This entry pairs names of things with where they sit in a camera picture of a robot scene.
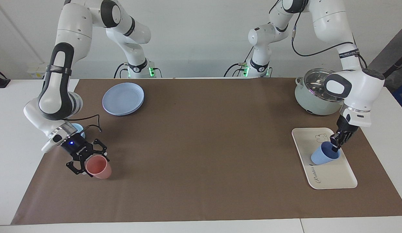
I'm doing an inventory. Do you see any pale blue plate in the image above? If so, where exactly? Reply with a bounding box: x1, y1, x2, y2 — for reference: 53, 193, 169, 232
102, 83, 145, 116

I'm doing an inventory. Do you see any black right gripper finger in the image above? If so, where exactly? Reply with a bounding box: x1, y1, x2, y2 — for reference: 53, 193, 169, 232
65, 160, 91, 175
92, 139, 110, 161

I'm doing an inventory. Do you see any black stand foot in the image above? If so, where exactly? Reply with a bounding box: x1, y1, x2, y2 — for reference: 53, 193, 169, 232
381, 53, 402, 86
0, 68, 11, 88

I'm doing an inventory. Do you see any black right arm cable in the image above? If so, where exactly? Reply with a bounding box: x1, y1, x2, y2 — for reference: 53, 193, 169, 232
63, 114, 102, 133

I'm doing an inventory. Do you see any black base cable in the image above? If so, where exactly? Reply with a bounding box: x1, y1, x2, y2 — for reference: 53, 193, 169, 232
224, 49, 255, 77
114, 62, 130, 79

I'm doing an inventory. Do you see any glass pot lid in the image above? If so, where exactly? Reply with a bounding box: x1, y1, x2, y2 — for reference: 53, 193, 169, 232
304, 68, 342, 102

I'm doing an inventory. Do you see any mint green cooking pot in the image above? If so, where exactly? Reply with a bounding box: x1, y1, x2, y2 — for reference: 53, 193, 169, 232
294, 68, 345, 116

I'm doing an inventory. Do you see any cream rabbit print tray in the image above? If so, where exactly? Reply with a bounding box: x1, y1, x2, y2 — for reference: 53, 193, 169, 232
292, 128, 358, 190

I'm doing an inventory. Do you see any pink cup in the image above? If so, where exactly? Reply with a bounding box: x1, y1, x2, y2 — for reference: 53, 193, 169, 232
85, 155, 112, 179

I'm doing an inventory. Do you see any light blue bowl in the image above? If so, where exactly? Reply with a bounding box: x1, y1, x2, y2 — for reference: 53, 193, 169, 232
71, 123, 86, 139

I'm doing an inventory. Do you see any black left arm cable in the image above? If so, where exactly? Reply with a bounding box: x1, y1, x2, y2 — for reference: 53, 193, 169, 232
291, 0, 368, 70

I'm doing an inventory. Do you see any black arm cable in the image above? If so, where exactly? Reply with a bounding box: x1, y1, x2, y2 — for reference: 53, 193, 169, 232
291, 0, 368, 70
63, 114, 102, 133

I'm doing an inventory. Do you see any brown table mat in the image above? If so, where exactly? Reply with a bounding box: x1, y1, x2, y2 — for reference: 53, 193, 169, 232
11, 78, 402, 225

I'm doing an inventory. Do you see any blue ribbed cup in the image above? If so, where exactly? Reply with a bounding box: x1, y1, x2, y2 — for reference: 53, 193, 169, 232
311, 141, 340, 166

